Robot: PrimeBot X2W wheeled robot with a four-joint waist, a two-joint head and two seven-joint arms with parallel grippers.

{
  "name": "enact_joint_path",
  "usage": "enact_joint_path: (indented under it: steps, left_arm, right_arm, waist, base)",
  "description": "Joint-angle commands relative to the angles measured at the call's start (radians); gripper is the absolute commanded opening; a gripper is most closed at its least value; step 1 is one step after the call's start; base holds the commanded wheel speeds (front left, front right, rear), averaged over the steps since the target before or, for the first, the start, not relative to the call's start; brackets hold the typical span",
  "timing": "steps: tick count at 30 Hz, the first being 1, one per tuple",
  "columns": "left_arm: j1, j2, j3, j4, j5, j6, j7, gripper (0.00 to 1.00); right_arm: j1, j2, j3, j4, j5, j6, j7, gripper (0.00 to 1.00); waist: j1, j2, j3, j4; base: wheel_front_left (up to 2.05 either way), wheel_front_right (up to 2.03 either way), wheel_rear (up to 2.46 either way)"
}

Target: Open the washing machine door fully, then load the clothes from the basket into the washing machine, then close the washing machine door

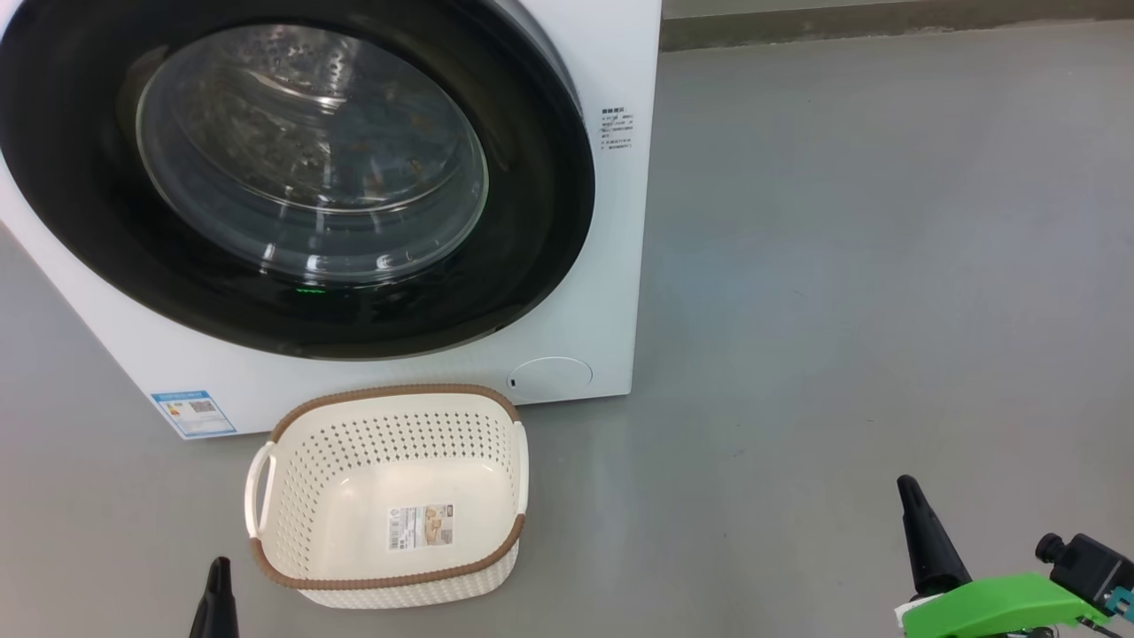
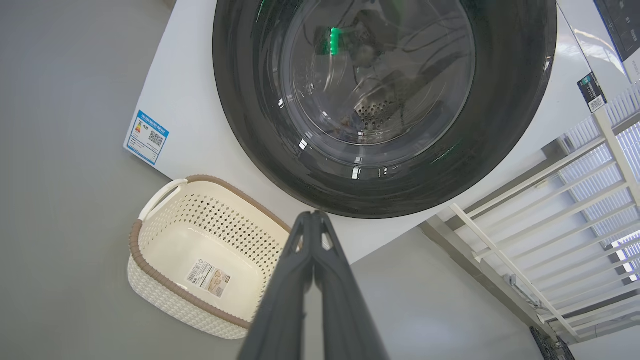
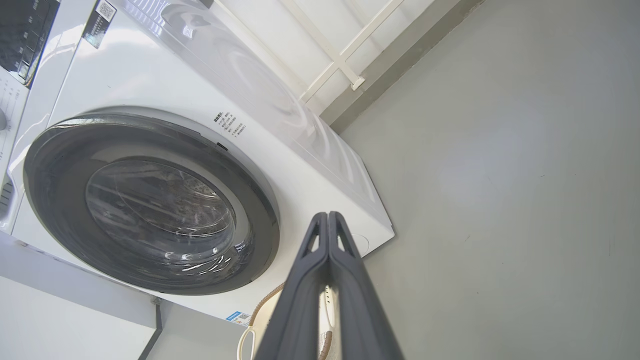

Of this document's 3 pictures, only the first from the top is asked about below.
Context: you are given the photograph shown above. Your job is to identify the printed warning text label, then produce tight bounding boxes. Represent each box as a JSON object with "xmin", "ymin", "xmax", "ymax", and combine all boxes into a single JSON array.
[{"xmin": 601, "ymin": 106, "xmax": 635, "ymax": 152}]

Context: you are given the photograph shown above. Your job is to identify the blue energy label sticker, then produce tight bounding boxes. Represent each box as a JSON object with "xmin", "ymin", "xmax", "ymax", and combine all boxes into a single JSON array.
[{"xmin": 151, "ymin": 390, "xmax": 237, "ymax": 439}]

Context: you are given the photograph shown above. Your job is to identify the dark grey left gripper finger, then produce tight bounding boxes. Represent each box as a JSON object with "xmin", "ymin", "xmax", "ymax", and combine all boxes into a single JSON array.
[{"xmin": 189, "ymin": 556, "xmax": 240, "ymax": 638}]

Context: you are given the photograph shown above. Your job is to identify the round white filter cover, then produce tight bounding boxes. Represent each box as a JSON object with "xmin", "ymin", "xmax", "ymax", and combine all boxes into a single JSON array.
[{"xmin": 508, "ymin": 356, "xmax": 593, "ymax": 401}]

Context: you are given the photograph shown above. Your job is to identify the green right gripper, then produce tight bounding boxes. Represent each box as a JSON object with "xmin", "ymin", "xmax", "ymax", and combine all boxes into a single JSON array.
[{"xmin": 895, "ymin": 475, "xmax": 1108, "ymax": 638}]

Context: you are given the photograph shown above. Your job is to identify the cream perforated laundry basket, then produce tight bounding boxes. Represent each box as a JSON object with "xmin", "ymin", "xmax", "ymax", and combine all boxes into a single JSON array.
[{"xmin": 245, "ymin": 384, "xmax": 530, "ymax": 610}]

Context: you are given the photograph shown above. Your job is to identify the paper product label sticker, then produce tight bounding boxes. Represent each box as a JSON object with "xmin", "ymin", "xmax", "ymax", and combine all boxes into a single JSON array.
[{"xmin": 387, "ymin": 503, "xmax": 454, "ymax": 551}]

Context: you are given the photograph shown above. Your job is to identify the round black glass washer door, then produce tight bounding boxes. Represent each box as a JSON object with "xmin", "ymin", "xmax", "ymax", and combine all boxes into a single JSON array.
[{"xmin": 0, "ymin": 0, "xmax": 596, "ymax": 362}]

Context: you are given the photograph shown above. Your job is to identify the white front-load washing machine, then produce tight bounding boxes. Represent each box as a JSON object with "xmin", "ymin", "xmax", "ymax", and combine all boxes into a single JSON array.
[{"xmin": 0, "ymin": 0, "xmax": 664, "ymax": 441}]

